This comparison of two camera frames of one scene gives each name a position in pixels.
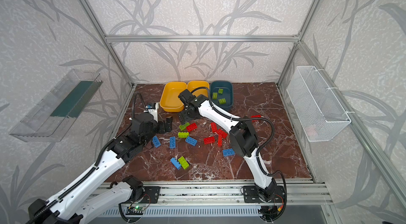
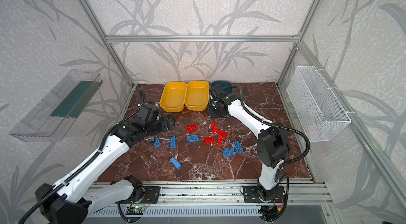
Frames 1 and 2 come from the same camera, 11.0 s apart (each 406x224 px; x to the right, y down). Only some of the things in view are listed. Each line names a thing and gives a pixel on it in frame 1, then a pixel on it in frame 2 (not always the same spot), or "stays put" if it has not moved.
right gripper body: [185, 96] → [215, 106]
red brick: [192, 127] stays put
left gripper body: [163, 124] stays put
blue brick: [156, 141] stays put
